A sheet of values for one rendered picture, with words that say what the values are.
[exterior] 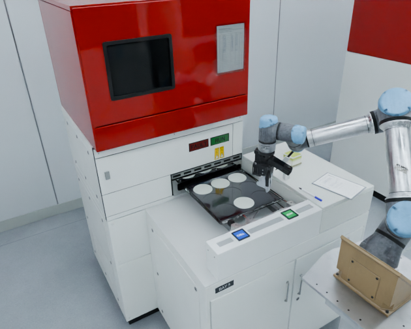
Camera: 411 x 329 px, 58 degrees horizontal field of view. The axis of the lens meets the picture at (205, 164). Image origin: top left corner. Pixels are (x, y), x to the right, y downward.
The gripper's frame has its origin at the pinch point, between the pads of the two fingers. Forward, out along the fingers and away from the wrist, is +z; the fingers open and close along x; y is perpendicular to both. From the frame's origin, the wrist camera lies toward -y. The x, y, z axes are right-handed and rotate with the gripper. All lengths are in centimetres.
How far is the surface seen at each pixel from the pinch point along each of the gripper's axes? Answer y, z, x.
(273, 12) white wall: 60, -47, -241
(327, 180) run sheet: -23.2, 4.8, -26.1
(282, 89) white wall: 48, 33, -257
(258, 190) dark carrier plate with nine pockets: 9.1, 11.8, -16.1
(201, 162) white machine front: 41.5, 2.5, -18.3
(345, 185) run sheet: -32.0, 4.8, -24.7
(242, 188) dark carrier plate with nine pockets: 17.0, 12.0, -14.7
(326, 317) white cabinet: -35, 87, -15
